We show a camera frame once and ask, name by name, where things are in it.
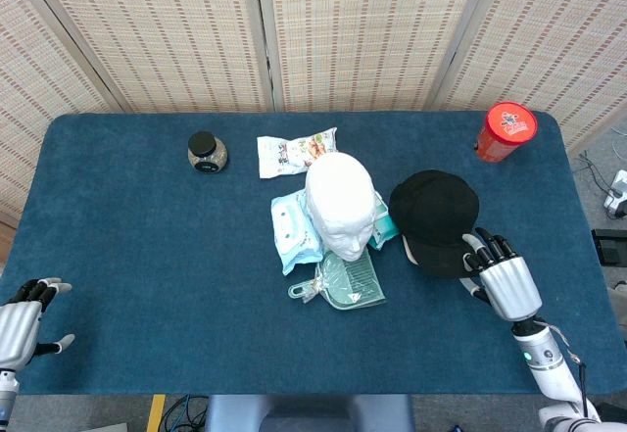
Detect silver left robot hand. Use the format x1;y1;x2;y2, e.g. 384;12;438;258
0;277;76;369

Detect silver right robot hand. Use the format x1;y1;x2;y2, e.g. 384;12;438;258
458;226;544;323

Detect black baseball cap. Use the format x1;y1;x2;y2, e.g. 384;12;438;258
388;169;481;279

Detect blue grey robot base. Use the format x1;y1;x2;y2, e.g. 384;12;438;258
204;394;415;432

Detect white mannequin head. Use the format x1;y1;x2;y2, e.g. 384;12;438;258
305;152;377;263

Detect black floor box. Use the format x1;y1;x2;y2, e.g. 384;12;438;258
591;228;627;266

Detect white power strip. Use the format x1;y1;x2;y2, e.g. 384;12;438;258
603;169;627;217

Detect teal wet wipes pack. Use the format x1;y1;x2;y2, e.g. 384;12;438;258
367;190;399;252

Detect red cylindrical canister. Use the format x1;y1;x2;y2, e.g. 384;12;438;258
472;101;539;165

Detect blue table cover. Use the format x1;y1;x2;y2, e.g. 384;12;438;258
0;111;627;398

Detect woven bamboo screen panel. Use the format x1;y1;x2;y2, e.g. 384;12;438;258
266;0;484;113
458;0;627;149
28;0;268;114
0;0;112;227

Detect light blue wet wipes pack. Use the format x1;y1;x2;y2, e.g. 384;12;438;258
269;189;325;276

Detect glass jar black lid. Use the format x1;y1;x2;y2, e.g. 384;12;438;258
187;130;229;175

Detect white snack bag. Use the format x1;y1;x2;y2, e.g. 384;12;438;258
256;126;339;180

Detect grey floor cable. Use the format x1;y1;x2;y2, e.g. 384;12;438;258
577;127;627;198

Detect blue black cable bundle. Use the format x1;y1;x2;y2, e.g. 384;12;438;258
161;393;210;432

